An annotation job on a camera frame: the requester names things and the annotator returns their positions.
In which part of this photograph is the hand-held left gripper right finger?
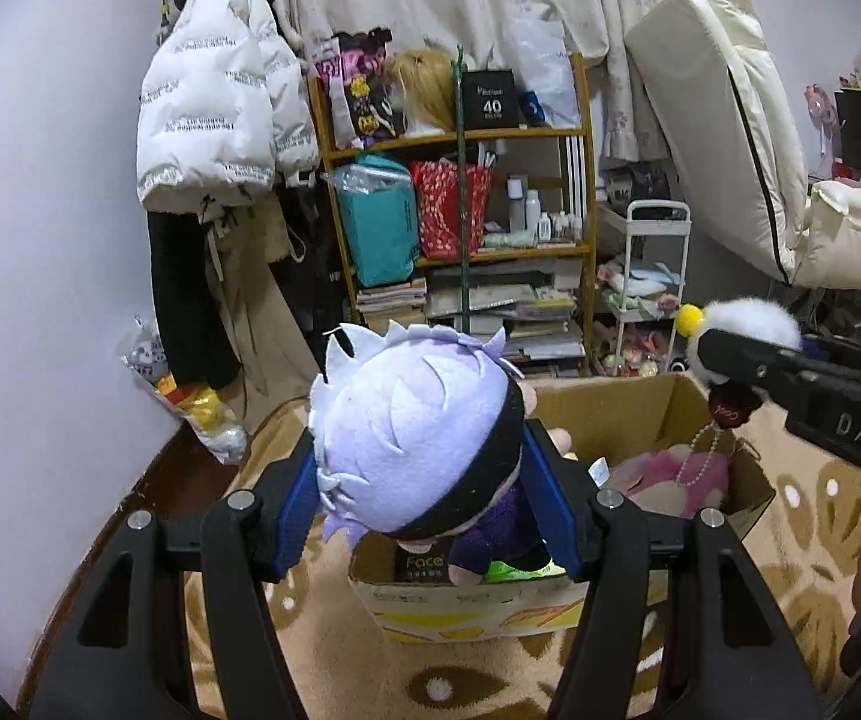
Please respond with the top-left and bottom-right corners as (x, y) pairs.
(520, 420), (825, 720)

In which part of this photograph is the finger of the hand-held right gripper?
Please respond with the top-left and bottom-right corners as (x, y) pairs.
(801, 334), (861, 391)
(696, 322), (806, 410)

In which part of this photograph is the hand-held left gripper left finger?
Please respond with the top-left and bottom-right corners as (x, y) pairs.
(29, 427), (322, 720)

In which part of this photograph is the white plush with yellow pompom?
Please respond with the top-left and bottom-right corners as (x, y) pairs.
(674, 298), (802, 488)

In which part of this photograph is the green tissue packet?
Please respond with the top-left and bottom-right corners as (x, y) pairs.
(482, 559), (566, 586)

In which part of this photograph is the pink and white plush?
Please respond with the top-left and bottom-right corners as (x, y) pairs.
(610, 442), (735, 518)

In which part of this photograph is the printed cardboard box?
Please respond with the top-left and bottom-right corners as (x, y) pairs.
(347, 371), (776, 646)

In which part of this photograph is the black tissue packet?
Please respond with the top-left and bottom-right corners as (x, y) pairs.
(394, 540), (452, 584)

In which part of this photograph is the lilac-haired plush doll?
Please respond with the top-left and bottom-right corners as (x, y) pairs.
(308, 321), (574, 586)

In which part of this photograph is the cream cushion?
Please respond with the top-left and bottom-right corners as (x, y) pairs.
(791, 178), (861, 292)

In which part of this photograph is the plastic bag of plush toys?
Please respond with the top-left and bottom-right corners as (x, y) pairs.
(121, 315), (250, 466)

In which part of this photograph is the white trolley cart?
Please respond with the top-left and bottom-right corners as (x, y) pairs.
(595, 199), (695, 377)

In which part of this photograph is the beige brown patterned blanket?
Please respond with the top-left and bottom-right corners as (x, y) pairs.
(182, 390), (861, 720)

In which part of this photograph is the stack of books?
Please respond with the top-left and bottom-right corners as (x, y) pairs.
(355, 277), (589, 380)

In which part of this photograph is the black hanging garment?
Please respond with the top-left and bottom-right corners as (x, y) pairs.
(149, 206), (244, 391)

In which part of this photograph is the beige hanging coat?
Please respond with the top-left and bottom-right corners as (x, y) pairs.
(201, 199), (311, 421)

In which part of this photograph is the row of white bottles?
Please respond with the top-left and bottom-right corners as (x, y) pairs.
(506, 176), (585, 245)

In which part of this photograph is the pink fan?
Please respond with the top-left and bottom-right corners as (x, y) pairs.
(803, 82), (842, 137)

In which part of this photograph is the white folded mattress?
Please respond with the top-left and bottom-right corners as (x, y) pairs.
(623, 0), (814, 287)

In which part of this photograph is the green pole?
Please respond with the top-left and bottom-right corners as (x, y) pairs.
(454, 45), (475, 335)

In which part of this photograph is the red patterned bag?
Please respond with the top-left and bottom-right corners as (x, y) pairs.
(409, 159), (493, 260)

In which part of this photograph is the teal bag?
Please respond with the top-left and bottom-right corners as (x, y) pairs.
(332, 154), (418, 287)

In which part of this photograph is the clear plastic bag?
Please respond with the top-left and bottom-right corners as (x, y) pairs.
(503, 11), (581, 130)

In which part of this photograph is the yellow wooden shelf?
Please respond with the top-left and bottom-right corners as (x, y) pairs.
(308, 52), (598, 380)

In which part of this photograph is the black box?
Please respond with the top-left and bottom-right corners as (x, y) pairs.
(461, 69), (527, 130)

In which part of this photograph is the blonde wig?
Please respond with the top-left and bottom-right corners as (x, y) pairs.
(387, 49), (455, 139)

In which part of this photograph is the pink and black printed bag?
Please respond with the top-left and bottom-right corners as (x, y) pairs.
(314, 28), (405, 152)

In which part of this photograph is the white puffer jacket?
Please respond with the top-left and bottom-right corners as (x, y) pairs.
(136, 0), (320, 211)

